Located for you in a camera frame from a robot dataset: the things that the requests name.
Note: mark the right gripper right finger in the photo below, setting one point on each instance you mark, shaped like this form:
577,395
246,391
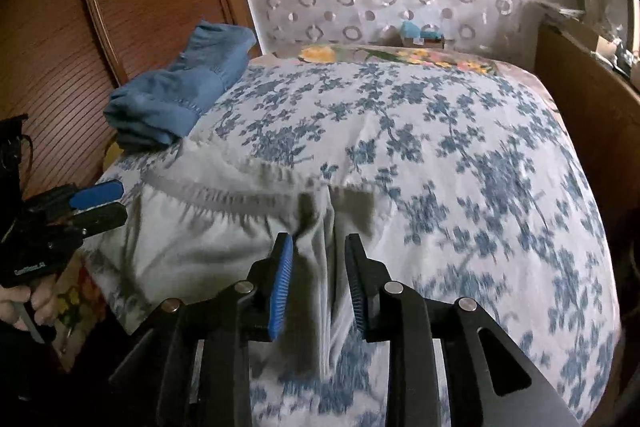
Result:
448,361

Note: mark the small box with blue cloth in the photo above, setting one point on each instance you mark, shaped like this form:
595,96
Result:
413,36

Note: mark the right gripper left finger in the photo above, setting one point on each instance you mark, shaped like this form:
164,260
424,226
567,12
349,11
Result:
188,364

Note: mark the colourful floral bed sheet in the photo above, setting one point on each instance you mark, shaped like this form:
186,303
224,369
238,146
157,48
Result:
335,53

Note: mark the blue floral white quilt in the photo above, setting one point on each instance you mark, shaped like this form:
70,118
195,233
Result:
492,204

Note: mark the window with frame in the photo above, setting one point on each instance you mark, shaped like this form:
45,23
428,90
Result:
633,32

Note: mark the person's left hand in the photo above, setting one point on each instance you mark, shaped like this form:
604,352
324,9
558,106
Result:
41,298

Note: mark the wooden sideboard cabinet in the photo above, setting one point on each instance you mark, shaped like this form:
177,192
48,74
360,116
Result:
601,114

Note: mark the grey green pants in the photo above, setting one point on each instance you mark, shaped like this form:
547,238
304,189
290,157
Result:
198,222

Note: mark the yellow cloth at bedside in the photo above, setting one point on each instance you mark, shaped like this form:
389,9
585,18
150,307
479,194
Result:
112,154

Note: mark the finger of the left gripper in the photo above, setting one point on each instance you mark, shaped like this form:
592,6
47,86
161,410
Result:
63,200
93,221

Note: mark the folded blue jeans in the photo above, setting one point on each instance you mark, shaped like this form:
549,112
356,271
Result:
160,107

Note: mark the wooden wardrobe door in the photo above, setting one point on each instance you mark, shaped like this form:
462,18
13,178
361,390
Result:
61,59

